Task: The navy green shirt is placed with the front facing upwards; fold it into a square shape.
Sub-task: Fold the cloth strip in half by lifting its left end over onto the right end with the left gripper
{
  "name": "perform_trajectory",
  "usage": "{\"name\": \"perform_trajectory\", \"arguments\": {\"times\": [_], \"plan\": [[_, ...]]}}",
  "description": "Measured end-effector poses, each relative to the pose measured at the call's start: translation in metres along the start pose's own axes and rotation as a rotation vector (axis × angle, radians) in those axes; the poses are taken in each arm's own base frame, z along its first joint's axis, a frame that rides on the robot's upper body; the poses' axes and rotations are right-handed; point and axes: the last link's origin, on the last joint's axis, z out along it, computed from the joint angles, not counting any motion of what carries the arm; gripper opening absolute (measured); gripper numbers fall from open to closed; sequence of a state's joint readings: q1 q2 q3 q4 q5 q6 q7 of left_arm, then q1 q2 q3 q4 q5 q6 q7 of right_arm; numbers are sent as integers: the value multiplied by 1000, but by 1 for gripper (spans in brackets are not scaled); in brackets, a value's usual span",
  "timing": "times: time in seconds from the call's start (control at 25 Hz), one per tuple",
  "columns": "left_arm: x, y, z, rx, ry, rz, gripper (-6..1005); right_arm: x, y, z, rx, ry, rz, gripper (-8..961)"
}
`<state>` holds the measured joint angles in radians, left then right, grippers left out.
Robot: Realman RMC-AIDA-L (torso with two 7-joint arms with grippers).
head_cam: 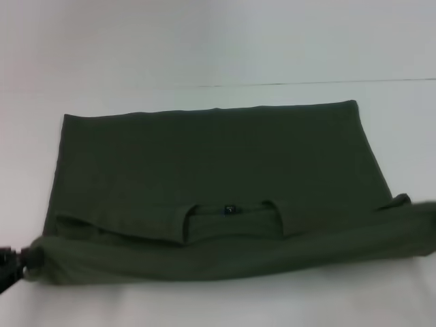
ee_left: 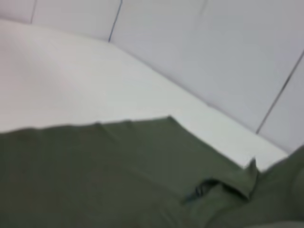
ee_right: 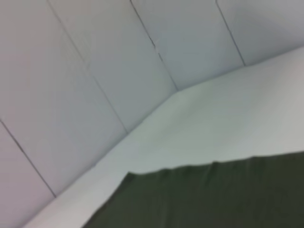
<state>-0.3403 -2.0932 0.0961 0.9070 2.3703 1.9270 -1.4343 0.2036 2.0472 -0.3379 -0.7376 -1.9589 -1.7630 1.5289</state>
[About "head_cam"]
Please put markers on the dark green FREE T-shirt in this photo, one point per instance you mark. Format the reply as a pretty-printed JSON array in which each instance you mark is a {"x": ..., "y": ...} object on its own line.
[{"x": 204, "y": 170}]

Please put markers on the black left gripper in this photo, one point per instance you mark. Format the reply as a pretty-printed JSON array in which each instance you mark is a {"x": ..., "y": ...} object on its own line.
[{"x": 10, "y": 269}]

